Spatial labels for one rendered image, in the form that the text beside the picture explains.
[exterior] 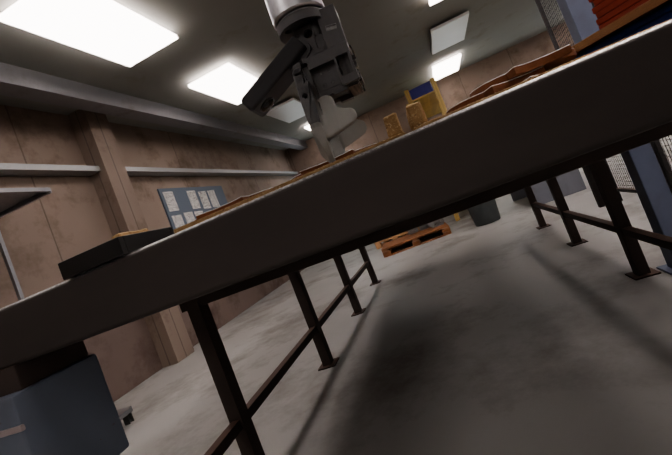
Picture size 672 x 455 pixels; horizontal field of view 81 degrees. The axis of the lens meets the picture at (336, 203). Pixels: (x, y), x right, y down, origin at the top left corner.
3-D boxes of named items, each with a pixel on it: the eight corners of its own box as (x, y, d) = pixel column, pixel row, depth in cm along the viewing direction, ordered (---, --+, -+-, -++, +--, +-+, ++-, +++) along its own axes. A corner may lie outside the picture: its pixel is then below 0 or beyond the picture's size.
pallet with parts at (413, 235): (446, 228, 666) (439, 210, 667) (454, 232, 589) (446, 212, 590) (384, 251, 679) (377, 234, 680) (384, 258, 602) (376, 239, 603)
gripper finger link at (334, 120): (363, 138, 45) (344, 80, 49) (316, 157, 47) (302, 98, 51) (369, 151, 48) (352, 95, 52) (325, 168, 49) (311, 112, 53)
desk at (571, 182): (556, 185, 656) (538, 142, 658) (589, 188, 514) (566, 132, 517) (511, 201, 674) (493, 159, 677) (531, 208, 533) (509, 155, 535)
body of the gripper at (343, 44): (360, 82, 49) (328, -7, 50) (299, 109, 51) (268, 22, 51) (368, 96, 57) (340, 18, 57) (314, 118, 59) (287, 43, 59)
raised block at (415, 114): (429, 122, 43) (419, 99, 43) (413, 128, 44) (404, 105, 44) (427, 129, 49) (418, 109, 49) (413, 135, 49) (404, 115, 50)
